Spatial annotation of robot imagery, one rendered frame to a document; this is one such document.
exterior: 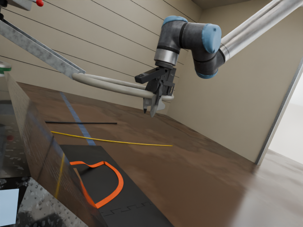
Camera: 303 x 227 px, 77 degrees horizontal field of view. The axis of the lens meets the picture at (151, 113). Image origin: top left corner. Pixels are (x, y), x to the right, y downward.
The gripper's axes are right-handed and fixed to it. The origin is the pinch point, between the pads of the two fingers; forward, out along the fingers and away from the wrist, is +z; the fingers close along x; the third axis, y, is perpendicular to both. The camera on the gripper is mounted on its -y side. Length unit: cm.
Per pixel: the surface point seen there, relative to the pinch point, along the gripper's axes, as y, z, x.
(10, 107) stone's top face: -44.1, 2.1, -7.0
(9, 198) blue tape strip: -43, 5, -38
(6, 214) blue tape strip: -43, 6, -39
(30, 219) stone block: -40, 8, -39
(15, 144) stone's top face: -42, 3, -27
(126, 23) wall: 192, -150, 489
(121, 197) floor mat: 39, 89, 60
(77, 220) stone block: -32.9, 12.1, -35.5
